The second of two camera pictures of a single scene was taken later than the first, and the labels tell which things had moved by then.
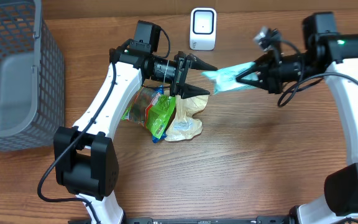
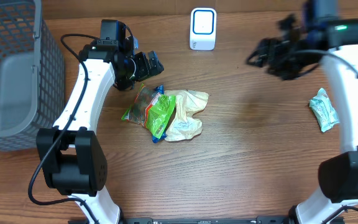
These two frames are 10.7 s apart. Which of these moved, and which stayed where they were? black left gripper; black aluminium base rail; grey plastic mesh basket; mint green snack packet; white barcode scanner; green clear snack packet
Moved: mint green snack packet; black left gripper
Stayed: green clear snack packet; white barcode scanner; black aluminium base rail; grey plastic mesh basket
